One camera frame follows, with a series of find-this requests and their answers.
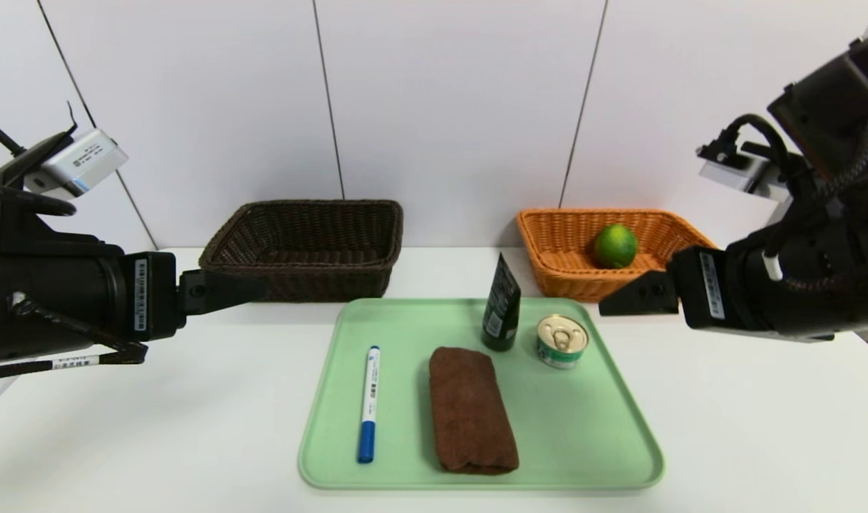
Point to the brown towel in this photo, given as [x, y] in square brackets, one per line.
[469, 413]

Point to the tin can with pull tab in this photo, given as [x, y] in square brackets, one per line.
[562, 342]

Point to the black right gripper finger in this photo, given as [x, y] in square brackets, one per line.
[648, 296]

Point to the black facial cleanser tube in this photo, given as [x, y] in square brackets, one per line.
[502, 303]

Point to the white marker with blue cap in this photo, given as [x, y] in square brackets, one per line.
[370, 399]

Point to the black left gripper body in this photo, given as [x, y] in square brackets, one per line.
[151, 293]

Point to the light green plastic tray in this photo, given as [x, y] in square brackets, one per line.
[584, 427]

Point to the orange wicker basket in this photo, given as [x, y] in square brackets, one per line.
[562, 249]

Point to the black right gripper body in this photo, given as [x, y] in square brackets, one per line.
[700, 287]

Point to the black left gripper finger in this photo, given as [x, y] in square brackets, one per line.
[213, 292]

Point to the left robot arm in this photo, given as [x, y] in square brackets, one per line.
[49, 292]

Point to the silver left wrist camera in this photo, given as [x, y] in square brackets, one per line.
[78, 165]

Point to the dark brown wicker basket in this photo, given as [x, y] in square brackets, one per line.
[306, 246]

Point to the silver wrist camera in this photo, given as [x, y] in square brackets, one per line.
[78, 165]
[740, 174]

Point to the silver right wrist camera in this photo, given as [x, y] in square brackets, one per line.
[740, 174]

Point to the green lime fruit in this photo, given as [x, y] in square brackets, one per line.
[616, 246]

